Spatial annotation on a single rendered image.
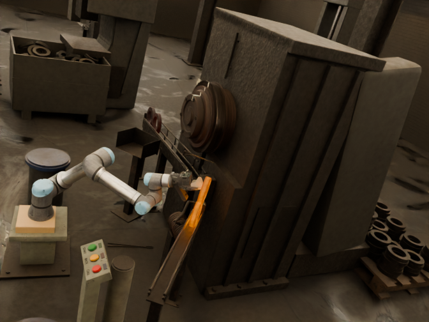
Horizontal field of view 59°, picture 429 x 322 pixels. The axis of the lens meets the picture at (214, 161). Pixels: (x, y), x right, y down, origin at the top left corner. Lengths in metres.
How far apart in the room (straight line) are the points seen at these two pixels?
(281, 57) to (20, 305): 2.02
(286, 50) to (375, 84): 0.68
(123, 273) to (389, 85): 1.88
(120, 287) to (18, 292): 0.76
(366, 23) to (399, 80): 2.50
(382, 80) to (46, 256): 2.37
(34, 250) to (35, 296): 0.29
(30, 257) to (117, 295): 0.79
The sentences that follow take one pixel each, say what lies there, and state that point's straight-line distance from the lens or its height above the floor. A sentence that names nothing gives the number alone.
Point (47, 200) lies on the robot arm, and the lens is 2.53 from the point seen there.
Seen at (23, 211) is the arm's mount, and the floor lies 0.35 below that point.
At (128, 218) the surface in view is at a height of 0.01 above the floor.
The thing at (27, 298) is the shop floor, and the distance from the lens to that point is 2.62.
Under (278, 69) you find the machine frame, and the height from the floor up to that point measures 1.59.
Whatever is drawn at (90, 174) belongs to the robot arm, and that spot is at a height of 0.81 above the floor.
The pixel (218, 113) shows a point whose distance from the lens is 2.29.
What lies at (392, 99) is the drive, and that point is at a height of 1.54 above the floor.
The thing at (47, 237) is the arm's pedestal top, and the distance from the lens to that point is 2.57.
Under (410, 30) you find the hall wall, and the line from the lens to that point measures 9.26.
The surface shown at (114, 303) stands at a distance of 2.20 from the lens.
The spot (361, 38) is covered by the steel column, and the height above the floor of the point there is 1.75.
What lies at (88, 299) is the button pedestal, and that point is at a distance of 2.08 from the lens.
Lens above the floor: 1.91
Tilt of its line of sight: 25 degrees down
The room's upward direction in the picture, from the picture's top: 16 degrees clockwise
